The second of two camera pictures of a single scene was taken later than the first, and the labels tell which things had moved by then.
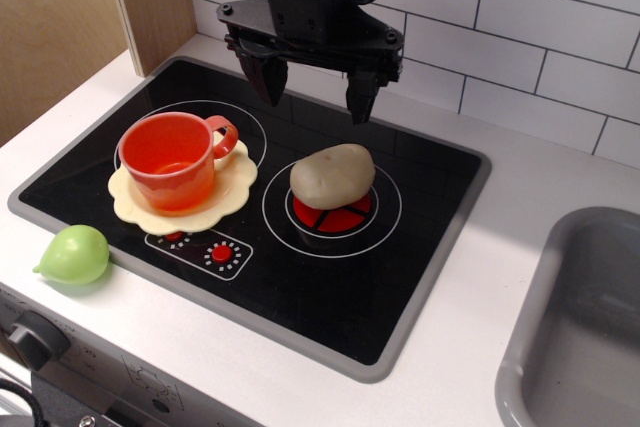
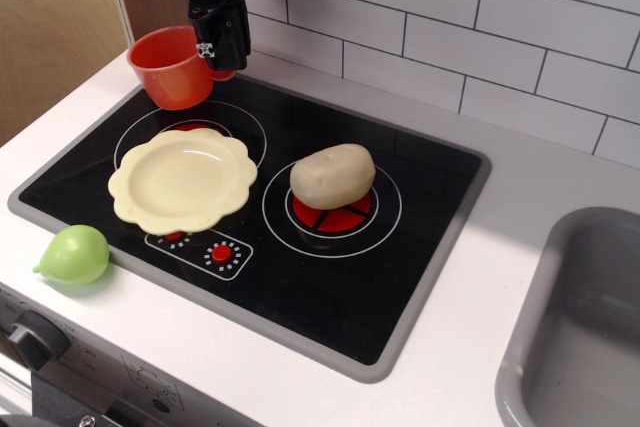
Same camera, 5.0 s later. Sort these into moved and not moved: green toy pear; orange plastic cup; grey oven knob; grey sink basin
Moved: orange plastic cup
Not moved: grey sink basin; grey oven knob; green toy pear
